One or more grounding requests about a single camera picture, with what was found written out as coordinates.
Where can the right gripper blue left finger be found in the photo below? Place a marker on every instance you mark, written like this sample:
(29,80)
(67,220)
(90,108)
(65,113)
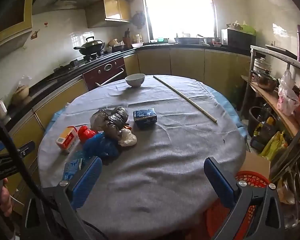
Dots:
(83,182)

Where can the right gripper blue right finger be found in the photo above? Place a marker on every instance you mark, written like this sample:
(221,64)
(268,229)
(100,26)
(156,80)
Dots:
(222,181)

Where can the light blue small carton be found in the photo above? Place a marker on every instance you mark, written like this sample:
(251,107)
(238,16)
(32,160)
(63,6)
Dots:
(71,168)

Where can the blue plastic bag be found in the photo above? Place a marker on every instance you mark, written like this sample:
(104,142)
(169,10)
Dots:
(101,146)

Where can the orange white medicine box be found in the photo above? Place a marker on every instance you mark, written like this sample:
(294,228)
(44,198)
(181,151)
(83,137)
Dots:
(67,139)

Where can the red plastic wrapper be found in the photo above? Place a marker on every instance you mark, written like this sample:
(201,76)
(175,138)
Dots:
(85,133)

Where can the white tissue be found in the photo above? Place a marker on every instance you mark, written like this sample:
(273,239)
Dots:
(127,138)

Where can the grey black plastic bag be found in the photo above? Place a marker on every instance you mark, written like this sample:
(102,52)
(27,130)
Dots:
(110,121)

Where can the dark blue foil carton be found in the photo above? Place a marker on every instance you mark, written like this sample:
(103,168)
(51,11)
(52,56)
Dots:
(144,118)

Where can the person's left hand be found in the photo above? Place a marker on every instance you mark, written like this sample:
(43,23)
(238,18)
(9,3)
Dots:
(5,200)

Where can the red plastic basket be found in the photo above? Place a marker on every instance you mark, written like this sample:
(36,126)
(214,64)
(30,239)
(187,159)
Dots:
(217,213)

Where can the cardboard box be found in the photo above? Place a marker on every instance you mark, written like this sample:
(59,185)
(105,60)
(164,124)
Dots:
(255,163)

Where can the cooking oil bottle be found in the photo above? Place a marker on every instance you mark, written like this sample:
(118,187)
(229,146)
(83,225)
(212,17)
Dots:
(265,130)

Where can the blue under cloth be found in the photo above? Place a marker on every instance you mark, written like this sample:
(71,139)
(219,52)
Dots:
(54,119)

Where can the yellow plastic bag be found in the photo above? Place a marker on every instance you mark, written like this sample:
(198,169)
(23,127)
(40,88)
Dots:
(275,145)

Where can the long wooden stick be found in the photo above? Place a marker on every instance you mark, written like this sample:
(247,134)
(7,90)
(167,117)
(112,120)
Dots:
(188,100)

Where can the black bucket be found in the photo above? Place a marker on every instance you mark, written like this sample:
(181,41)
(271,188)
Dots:
(256,115)

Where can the grey tablecloth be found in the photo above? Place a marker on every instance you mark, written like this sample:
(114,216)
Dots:
(158,185)

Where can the pink white plastic bag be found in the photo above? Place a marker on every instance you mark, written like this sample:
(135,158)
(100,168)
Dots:
(288,101)

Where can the steel pot on shelf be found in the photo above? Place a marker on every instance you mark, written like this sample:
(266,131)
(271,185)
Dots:
(265,80)

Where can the metal storage rack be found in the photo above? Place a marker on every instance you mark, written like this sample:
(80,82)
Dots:
(291,155)

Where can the white ceramic bowl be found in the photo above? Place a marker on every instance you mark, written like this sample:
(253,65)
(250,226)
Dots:
(135,80)

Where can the dark red oven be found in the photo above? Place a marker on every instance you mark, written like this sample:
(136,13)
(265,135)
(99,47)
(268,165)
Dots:
(105,74)

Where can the black wok with lid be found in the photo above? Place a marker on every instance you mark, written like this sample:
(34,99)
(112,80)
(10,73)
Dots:
(91,47)

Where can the black microwave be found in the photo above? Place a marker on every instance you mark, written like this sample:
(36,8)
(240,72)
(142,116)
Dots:
(237,39)

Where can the knife block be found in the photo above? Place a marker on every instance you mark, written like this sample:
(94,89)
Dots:
(126,39)

